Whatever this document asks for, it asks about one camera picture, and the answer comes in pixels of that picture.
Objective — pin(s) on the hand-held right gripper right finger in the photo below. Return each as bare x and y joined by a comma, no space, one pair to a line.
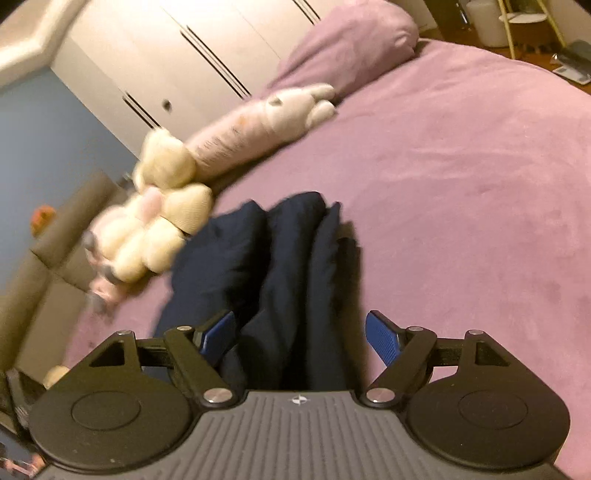
383,337

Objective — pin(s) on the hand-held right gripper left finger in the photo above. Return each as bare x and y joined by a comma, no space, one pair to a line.
217,334

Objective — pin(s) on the navy zip jacket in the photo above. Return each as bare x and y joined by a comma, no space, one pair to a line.
286,258

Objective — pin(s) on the beige round object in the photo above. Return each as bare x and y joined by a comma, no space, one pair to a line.
55,374

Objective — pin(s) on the brown padded headboard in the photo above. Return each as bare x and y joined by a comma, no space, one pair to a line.
55,295

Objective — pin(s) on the cream flower plush cushion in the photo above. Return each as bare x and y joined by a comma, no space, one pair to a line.
157,230

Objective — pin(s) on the pink plush with grey paws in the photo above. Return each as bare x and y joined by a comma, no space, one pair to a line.
104,286

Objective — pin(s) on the purple bed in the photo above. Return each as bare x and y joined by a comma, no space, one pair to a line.
461,184

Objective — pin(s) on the small orange toy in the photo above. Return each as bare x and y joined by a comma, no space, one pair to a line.
44,217

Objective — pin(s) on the long pink rabbit plush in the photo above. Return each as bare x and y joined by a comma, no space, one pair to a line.
240,134

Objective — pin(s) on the white wardrobe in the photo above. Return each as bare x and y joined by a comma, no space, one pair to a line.
194,46

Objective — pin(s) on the purple pillow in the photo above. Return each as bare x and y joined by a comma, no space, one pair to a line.
360,41

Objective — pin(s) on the white bin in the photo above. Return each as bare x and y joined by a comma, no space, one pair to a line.
487,21

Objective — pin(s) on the grey items on floor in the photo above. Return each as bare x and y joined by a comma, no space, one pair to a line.
575,60

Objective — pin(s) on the yellow-legged side table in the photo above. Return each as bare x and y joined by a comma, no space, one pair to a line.
531,18

